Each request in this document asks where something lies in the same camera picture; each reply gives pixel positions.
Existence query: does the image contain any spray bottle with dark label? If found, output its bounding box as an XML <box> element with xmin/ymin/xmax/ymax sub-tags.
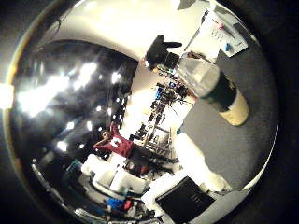
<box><xmin>144</xmin><ymin>34</ymin><xmax>250</xmax><ymax>127</ymax></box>

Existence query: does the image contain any person in red shirt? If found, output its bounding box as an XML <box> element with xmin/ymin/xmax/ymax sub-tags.
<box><xmin>93</xmin><ymin>121</ymin><xmax>135</xmax><ymax>159</ymax></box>

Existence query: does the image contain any white printed paper sheet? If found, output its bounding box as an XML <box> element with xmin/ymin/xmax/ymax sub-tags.
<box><xmin>186</xmin><ymin>7</ymin><xmax>250</xmax><ymax>63</ymax></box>

